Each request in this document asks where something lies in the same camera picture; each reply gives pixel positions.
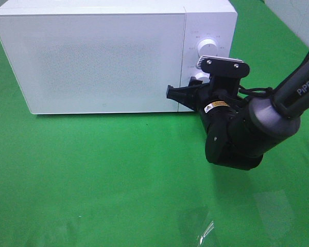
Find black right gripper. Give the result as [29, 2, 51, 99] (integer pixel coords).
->
[166, 78, 242, 126]

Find white microwave door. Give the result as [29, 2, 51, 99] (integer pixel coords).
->
[0, 14, 184, 114]

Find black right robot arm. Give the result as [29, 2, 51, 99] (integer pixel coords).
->
[166, 52, 309, 170]

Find lower white microwave knob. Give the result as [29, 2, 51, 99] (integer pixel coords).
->
[195, 72, 210, 83]

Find white microwave knob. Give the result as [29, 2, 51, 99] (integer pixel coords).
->
[195, 72, 210, 83]
[197, 39, 218, 57]

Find upper white microwave knob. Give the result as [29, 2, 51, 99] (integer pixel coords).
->
[197, 39, 218, 57]

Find white microwave oven body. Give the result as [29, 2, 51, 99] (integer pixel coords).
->
[0, 1, 237, 112]

